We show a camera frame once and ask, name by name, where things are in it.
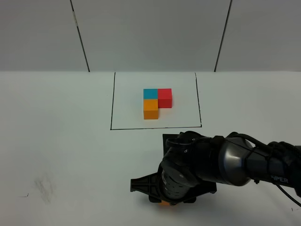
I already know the orange template block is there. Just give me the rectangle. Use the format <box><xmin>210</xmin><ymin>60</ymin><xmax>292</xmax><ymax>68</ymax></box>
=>
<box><xmin>143</xmin><ymin>99</ymin><xmax>158</xmax><ymax>120</ymax></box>

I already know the blue template block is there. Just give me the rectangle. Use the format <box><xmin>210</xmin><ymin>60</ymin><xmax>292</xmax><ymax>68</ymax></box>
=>
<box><xmin>143</xmin><ymin>89</ymin><xmax>158</xmax><ymax>99</ymax></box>

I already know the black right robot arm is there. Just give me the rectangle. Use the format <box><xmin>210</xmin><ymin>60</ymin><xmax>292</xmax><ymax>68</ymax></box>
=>
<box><xmin>130</xmin><ymin>131</ymin><xmax>301</xmax><ymax>206</ymax></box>

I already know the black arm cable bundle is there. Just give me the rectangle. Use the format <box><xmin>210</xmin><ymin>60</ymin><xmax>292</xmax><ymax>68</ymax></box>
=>
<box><xmin>235</xmin><ymin>131</ymin><xmax>301</xmax><ymax>209</ymax></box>

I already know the red template block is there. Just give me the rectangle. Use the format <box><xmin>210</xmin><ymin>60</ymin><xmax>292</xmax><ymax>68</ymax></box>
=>
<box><xmin>158</xmin><ymin>89</ymin><xmax>173</xmax><ymax>108</ymax></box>

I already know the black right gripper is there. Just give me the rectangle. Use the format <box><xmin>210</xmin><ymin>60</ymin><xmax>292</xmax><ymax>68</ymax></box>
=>
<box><xmin>130</xmin><ymin>168</ymin><xmax>216</xmax><ymax>204</ymax></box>

